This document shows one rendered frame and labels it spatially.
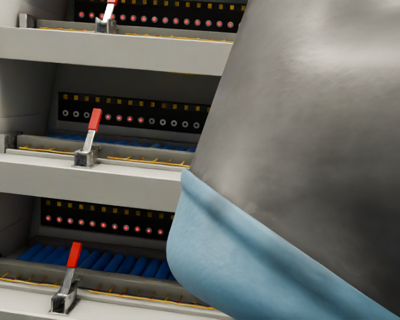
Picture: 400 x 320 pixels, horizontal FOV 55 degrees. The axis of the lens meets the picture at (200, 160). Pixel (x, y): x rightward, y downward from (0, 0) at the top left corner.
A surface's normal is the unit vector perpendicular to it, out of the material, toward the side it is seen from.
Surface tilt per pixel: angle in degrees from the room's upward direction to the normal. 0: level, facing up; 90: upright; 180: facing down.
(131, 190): 108
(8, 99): 90
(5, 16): 90
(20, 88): 90
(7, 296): 18
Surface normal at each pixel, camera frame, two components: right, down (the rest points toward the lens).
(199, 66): -0.11, 0.18
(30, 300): 0.08, -0.98
